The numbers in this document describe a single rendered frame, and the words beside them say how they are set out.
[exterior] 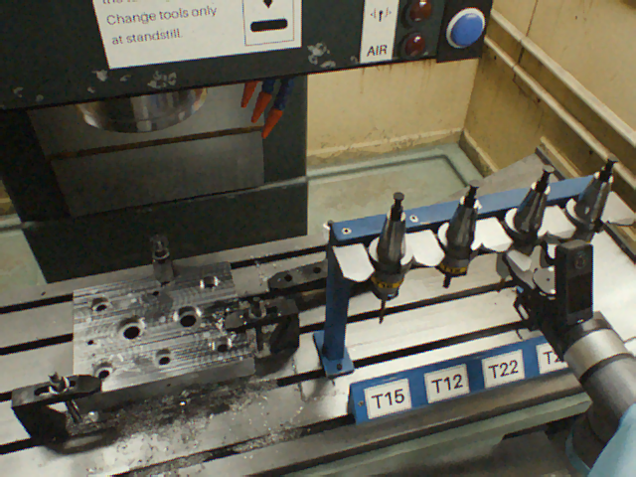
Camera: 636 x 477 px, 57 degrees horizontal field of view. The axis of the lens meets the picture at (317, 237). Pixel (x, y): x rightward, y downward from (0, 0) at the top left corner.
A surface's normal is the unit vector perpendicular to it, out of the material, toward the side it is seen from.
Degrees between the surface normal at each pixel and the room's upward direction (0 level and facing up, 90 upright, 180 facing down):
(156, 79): 90
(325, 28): 90
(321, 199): 0
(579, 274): 62
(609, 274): 24
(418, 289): 0
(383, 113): 90
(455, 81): 90
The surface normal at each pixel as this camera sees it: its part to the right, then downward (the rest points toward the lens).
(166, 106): 0.55, 0.60
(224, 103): 0.30, 0.68
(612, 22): -0.97, 0.17
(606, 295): -0.37, -0.57
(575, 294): 0.29, 0.27
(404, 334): 0.03, -0.70
